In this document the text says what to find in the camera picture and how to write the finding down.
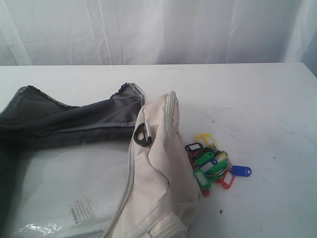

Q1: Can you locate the cream fabric duffel bag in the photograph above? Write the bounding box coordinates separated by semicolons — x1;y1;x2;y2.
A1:
0;83;203;238

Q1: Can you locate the red key tag front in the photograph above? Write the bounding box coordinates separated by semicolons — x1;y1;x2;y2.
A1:
216;170;235;189

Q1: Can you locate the yellow key tag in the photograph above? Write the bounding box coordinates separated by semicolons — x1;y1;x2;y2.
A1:
195;133;218;147

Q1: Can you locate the black key tag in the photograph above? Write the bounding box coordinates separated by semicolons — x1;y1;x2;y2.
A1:
185;142;204;153

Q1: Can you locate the clear plastic packet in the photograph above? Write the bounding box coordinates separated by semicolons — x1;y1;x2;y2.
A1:
5;140;129;238

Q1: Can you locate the blue key tag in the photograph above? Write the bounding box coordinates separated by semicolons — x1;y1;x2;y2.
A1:
230;165;252;177

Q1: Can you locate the white backdrop curtain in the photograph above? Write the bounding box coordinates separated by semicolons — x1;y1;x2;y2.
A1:
0;0;317;65

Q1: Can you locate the green key tag front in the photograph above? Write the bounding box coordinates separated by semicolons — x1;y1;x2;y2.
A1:
194;170;210;190

